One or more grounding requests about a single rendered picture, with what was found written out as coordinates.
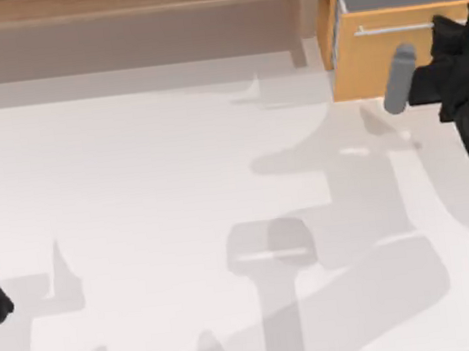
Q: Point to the pale grey rounded box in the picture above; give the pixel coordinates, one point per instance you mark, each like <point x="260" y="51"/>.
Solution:
<point x="398" y="80"/>

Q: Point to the brown wooden shelf cupboard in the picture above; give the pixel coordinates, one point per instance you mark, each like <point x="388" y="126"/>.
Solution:
<point x="116" y="32"/>

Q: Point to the pale wooden drawer front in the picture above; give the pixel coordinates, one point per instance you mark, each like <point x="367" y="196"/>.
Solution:
<point x="374" y="66"/>

